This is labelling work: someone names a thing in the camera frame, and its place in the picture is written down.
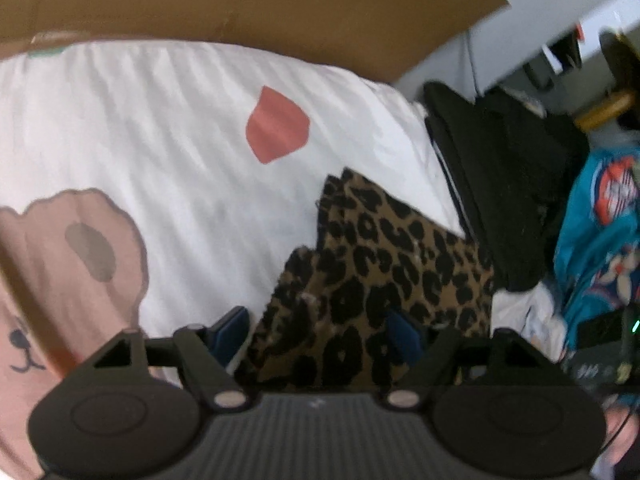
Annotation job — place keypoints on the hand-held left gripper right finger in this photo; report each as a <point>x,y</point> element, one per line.
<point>407,340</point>

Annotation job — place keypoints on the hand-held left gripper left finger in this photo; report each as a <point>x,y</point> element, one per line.
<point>230,335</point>

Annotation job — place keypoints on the leopard print skirt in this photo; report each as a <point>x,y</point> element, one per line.
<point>390,260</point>

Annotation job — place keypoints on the black folded clothes stack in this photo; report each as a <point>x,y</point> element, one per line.
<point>480,185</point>

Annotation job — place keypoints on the teal cartoon print cloth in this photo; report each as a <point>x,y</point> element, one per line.
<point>585,240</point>

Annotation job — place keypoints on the black cloth pile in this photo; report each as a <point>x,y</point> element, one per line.
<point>550,150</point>

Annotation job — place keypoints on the cream bear print bed sheet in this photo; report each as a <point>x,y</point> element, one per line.
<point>150,135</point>

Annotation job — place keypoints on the round black gold-rimmed table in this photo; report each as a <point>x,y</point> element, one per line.
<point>605,107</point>

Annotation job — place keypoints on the flattened cardboard sheet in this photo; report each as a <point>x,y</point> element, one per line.
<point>250,5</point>

